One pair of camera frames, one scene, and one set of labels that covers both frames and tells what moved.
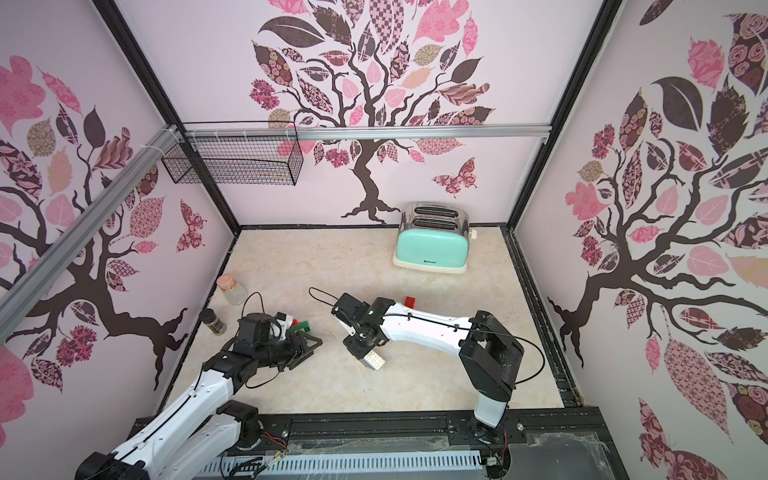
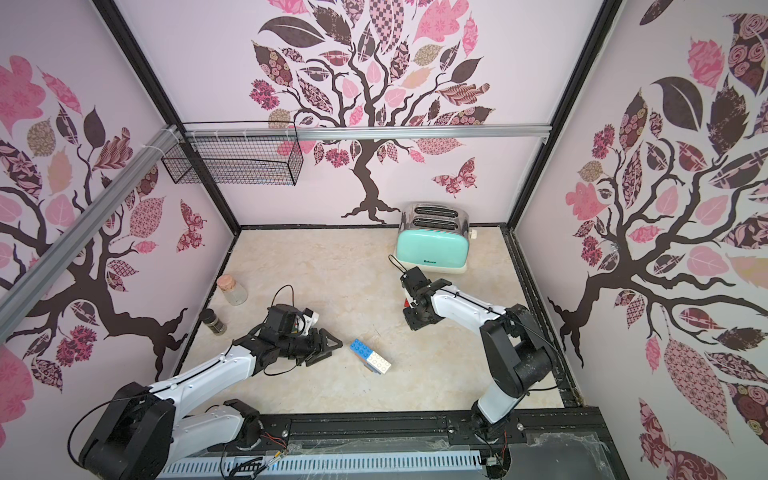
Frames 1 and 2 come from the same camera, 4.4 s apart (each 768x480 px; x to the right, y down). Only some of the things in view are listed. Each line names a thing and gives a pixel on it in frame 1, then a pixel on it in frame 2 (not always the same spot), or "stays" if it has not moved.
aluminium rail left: x=74 y=238 stays
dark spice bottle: x=209 y=317 stays
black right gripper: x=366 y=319 → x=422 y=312
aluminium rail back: x=515 y=130 stays
